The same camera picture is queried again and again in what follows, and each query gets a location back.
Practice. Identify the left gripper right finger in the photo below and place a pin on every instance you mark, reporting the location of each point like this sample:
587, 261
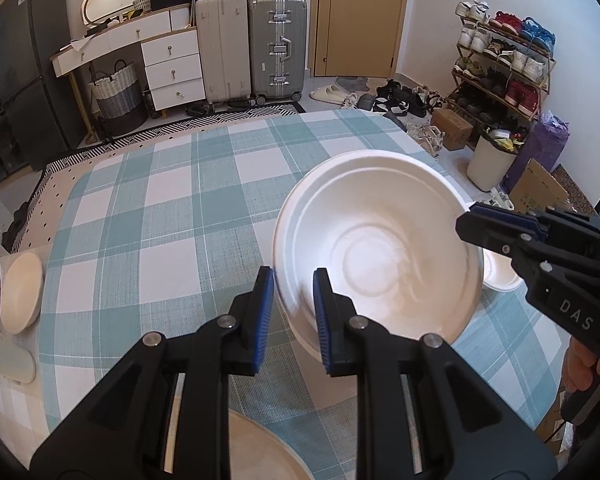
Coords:
423, 412

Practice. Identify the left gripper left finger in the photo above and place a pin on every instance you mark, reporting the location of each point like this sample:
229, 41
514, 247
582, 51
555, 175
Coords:
162, 411

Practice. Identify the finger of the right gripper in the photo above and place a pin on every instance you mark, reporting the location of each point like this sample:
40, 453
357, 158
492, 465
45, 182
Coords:
495, 236
505, 214

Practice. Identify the white foam bowl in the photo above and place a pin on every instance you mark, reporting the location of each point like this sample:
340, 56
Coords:
498, 273
383, 226

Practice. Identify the large cream plate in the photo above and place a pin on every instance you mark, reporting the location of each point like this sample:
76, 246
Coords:
257, 453

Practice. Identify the person's right hand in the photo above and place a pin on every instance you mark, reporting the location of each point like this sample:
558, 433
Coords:
579, 366

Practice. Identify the white trash bin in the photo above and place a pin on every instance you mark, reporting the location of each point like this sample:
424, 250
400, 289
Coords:
488, 164

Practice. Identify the purple bag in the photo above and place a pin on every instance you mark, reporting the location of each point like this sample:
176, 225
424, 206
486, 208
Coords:
544, 143

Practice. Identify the beige plaid tablecloth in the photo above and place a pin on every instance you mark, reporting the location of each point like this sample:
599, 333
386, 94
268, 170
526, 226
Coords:
23, 425

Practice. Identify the cardboard box on floor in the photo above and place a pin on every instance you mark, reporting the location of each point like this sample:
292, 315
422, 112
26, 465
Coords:
456, 130

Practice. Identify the pale green tumbler cup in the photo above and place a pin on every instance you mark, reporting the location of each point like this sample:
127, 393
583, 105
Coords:
16, 363

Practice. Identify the shoe rack with shoes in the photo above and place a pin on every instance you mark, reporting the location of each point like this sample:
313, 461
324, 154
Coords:
502, 72

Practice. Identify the small cream bowl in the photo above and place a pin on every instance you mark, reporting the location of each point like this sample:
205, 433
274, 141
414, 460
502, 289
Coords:
22, 292

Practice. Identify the teal plaid tablecloth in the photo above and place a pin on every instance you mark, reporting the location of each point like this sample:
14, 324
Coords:
165, 236

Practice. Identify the wooden door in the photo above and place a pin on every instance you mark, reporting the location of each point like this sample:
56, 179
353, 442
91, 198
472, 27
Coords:
355, 37

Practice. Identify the silver aluminium suitcase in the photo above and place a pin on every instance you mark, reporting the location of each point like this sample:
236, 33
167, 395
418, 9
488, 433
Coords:
277, 43

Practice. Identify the woven laundry basket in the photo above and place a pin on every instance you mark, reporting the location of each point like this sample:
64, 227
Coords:
119, 98

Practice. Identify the black refrigerator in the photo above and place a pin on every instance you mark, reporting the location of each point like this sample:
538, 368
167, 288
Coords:
39, 117

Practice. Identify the beige suitcase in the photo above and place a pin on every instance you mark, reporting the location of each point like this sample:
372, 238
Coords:
222, 29

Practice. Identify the white dresser desk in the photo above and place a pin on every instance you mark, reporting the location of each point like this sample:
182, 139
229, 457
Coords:
164, 46

